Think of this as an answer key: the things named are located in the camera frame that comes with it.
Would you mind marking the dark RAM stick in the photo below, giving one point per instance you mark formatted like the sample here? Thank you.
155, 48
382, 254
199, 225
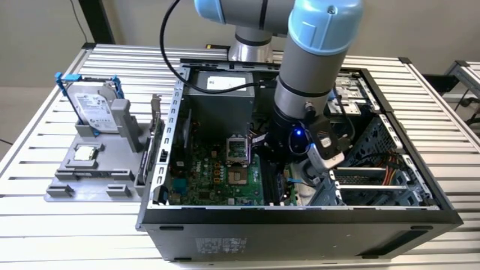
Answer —
94, 175
281, 185

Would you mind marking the silver blue-capped robot arm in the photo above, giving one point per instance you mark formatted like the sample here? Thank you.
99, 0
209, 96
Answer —
311, 70

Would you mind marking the black RAM slot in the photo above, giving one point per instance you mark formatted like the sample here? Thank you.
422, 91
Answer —
267, 185

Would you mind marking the thin locking lever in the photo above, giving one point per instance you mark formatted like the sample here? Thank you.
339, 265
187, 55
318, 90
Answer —
249, 152

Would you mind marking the CPU socket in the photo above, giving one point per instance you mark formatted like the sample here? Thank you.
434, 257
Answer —
239, 175

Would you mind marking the grey power supply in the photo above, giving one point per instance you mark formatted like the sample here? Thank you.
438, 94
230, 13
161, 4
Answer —
222, 112

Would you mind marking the green motherboard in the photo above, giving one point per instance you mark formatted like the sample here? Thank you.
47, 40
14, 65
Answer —
210, 185

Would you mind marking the grey optical drive cage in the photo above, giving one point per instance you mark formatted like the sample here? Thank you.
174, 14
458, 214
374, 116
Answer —
353, 92

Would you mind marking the grey disk bay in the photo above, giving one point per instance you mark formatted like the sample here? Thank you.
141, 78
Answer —
361, 191

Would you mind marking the black grey PC case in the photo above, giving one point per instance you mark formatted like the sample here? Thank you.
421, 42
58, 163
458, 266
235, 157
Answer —
301, 242

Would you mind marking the yellow black tag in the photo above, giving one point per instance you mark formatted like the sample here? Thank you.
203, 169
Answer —
215, 46

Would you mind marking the grey parts rack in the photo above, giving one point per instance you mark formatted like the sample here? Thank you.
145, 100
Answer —
98, 166

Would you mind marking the hard disk in blue carrier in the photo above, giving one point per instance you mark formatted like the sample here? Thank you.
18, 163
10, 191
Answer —
93, 109

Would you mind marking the silver CPU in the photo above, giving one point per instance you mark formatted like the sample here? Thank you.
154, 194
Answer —
85, 154

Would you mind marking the metal slat side table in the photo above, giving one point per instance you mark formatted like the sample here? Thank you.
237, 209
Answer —
463, 70

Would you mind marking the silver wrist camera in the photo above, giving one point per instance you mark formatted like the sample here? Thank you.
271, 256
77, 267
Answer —
326, 160

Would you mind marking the graphics card with metal bracket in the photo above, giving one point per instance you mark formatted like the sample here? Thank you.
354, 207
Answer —
155, 112

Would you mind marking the black upright post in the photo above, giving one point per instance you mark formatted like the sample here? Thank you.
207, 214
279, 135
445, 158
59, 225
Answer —
95, 19

